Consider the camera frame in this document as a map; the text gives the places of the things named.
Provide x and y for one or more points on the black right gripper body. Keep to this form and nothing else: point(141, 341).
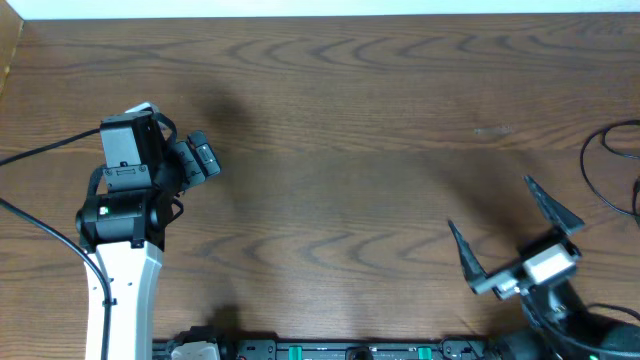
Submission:
point(512, 281)

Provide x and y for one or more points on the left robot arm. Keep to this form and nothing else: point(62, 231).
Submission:
point(130, 202)

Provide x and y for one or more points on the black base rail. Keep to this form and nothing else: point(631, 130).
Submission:
point(202, 343)

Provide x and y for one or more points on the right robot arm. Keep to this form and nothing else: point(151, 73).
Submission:
point(561, 325)

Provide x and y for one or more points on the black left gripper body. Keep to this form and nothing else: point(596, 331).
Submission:
point(186, 163)

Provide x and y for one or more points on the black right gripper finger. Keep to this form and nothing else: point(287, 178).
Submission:
point(553, 211)
point(474, 274)

